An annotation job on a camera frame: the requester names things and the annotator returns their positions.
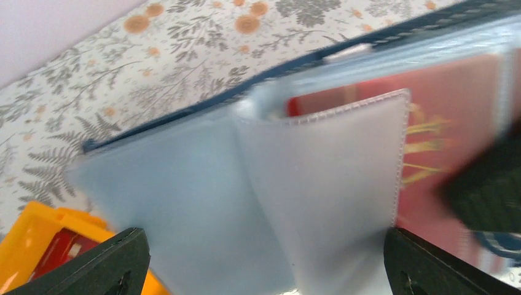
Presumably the blue card holder wallet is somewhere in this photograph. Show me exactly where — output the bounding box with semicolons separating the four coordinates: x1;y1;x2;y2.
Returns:
68;1;520;294

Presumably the red credit card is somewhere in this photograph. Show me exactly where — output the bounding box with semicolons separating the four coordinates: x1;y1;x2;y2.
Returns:
29;228;100;281

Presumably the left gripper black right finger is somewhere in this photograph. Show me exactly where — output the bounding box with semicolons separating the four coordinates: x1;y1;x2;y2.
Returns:
383;227;520;295

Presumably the floral patterned table mat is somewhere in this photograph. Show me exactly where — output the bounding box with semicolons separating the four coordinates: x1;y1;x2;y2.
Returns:
0;0;465;237

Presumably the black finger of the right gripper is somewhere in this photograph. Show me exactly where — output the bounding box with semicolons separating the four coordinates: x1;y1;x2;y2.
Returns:
437;122;520;233

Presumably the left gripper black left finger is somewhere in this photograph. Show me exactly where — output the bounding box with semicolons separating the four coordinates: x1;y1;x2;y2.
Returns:
8;227;151;295

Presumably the orange plastic bin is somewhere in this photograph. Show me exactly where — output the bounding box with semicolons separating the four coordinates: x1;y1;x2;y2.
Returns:
1;201;169;294

